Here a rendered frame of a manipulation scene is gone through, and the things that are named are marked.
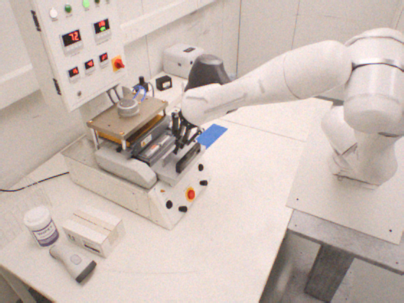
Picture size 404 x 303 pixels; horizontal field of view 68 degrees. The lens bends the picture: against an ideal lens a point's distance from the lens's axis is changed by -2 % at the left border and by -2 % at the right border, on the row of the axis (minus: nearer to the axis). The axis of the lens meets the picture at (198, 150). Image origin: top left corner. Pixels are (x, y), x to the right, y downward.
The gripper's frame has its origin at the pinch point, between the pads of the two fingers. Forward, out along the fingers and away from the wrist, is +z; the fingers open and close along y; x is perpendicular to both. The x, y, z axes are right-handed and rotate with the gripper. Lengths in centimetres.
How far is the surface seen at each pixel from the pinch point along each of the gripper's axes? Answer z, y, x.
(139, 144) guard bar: 2.4, -11.5, -8.2
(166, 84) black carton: 38, -48, 69
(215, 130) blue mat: 30, -2, 50
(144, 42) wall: 25, -75, 77
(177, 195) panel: 17.4, 8.8, -6.2
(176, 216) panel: 21.6, 13.1, -11.6
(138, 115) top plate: -2.2, -19.1, -1.0
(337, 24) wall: 12, 15, 249
